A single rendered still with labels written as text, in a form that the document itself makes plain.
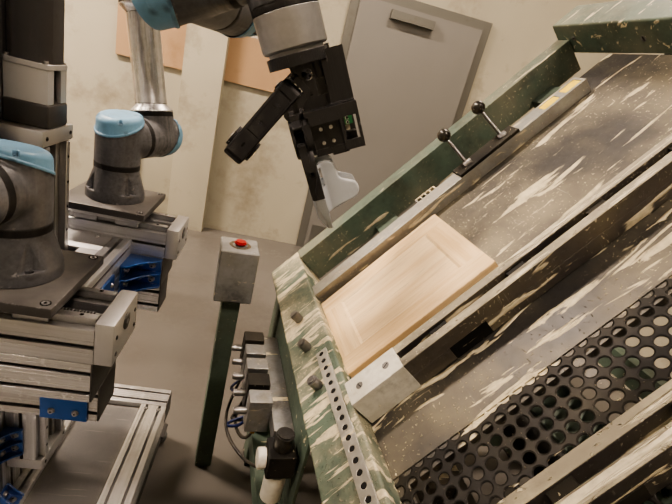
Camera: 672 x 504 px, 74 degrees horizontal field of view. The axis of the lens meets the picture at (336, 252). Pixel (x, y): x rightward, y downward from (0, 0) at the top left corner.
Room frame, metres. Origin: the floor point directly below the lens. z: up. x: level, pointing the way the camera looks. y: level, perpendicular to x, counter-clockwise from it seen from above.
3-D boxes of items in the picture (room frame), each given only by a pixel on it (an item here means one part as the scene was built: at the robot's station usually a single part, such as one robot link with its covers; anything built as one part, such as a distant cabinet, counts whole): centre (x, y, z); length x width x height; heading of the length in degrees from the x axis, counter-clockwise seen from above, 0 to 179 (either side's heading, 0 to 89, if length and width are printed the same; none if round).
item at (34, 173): (0.68, 0.55, 1.20); 0.13 x 0.12 x 0.14; 177
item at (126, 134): (1.18, 0.64, 1.20); 0.13 x 0.12 x 0.14; 165
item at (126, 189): (1.18, 0.65, 1.09); 0.15 x 0.15 x 0.10
